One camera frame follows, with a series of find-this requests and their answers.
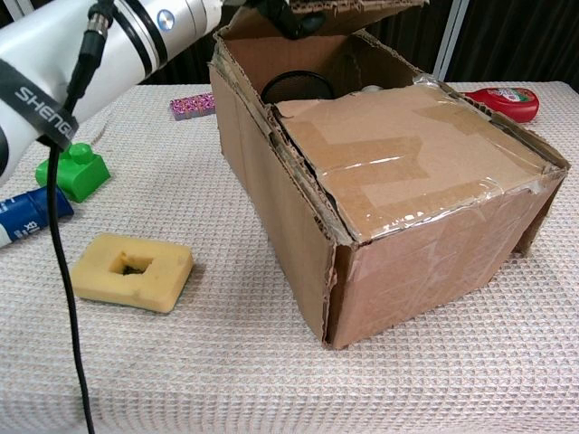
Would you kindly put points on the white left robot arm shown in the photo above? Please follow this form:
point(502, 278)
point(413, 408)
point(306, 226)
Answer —
point(113, 45)

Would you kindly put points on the brown cardboard box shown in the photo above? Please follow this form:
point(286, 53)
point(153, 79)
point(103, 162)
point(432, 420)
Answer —
point(407, 181)

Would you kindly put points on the pink patterned small box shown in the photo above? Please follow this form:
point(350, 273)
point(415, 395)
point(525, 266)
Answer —
point(192, 106)

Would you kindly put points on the beige waffle tablecloth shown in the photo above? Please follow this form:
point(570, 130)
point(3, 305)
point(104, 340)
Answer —
point(226, 370)

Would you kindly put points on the blue and white tube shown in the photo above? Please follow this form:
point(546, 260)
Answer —
point(27, 212)

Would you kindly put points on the yellow sponge with hole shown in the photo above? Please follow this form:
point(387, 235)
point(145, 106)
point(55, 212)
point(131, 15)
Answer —
point(167, 267)

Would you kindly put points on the green toy block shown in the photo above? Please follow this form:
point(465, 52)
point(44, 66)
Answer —
point(83, 174)

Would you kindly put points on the red ketchup bottle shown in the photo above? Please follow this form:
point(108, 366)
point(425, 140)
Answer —
point(511, 104)

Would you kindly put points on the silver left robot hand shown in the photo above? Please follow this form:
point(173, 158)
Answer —
point(294, 22)

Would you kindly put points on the black mesh cup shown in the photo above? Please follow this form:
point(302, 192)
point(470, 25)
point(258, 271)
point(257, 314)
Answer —
point(294, 86)

